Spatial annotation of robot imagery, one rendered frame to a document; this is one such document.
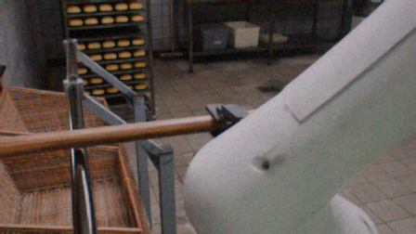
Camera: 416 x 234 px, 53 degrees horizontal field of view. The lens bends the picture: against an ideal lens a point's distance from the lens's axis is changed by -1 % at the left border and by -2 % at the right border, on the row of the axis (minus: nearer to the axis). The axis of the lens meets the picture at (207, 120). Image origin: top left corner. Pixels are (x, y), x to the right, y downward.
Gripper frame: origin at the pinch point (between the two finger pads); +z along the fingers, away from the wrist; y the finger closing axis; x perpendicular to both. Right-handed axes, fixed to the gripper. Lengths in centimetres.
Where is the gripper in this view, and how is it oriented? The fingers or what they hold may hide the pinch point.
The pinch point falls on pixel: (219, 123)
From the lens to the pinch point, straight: 74.1
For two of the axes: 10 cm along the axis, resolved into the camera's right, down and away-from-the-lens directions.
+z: -3.0, -3.7, 8.8
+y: 0.0, 9.2, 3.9
